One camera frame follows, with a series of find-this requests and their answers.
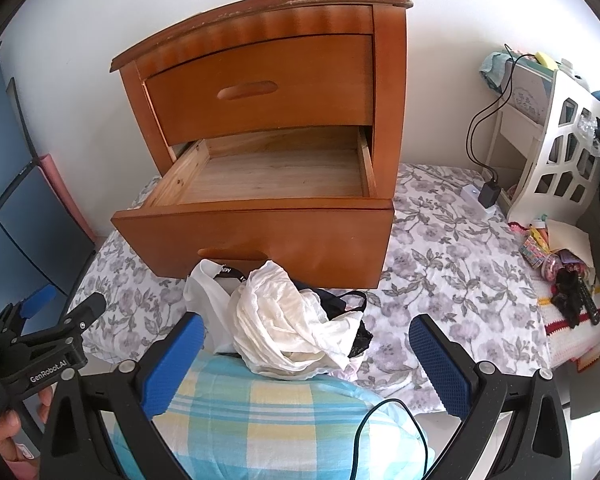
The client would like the thin black cable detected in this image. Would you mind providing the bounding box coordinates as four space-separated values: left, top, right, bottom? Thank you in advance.
354 397 431 480

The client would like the green cloth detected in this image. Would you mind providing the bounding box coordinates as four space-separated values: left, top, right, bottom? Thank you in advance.
481 51 513 93

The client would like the closed wooden drawer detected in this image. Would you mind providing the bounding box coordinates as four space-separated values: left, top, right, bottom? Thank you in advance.
142 34 376 143

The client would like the crocheted mat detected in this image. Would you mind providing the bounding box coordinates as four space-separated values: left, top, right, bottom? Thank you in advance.
535 280 600 371

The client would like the pile of colourful toys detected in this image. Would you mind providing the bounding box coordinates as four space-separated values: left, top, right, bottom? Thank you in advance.
517 220 596 281

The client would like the wooden drawer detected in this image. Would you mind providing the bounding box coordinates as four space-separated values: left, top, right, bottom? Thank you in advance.
142 34 376 143
111 125 396 290

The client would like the blue yellow plaid pillow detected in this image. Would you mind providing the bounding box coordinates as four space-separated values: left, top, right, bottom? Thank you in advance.
95 352 436 480

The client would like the black charger cable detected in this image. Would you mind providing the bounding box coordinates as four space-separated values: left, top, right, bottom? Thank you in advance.
467 50 536 191

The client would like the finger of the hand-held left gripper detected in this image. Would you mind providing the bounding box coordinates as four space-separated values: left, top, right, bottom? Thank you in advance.
12 292 107 346
2 284 57 321

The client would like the pink board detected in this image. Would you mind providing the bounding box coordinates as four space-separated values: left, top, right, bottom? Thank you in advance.
34 154 98 243

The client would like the floral bedsheet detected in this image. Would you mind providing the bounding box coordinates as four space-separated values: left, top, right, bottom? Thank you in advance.
67 162 553 416

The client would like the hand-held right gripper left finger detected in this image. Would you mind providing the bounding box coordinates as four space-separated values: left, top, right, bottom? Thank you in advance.
39 312 207 480

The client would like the dark blue refrigerator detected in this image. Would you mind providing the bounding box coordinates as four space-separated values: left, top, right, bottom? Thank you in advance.
0 40 97 321

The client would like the pink cloth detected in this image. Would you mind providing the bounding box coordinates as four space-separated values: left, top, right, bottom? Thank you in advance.
0 460 46 480

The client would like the black toy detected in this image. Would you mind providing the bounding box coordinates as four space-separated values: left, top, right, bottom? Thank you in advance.
550 267 600 328

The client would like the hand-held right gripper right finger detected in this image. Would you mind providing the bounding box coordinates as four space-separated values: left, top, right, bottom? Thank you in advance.
409 314 573 480

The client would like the wooden nightstand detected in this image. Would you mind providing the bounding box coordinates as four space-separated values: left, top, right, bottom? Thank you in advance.
110 0 412 291

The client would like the black charger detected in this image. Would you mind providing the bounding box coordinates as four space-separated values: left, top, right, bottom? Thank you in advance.
477 180 502 209

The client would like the white power strip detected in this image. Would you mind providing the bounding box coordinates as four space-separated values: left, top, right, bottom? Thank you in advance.
459 185 496 218

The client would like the pink satin underwear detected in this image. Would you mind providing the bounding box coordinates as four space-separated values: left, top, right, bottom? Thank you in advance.
330 355 371 383

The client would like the black lace underwear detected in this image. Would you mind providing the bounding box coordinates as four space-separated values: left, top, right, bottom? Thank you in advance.
292 280 374 360

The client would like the cream paper sheet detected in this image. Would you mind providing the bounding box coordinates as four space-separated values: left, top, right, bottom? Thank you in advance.
545 220 598 271

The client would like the white plastic shelf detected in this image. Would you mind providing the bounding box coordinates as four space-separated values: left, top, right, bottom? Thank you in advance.
492 65 600 226

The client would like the person's left hand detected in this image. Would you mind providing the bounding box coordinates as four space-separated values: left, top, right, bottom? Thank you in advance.
0 387 56 463

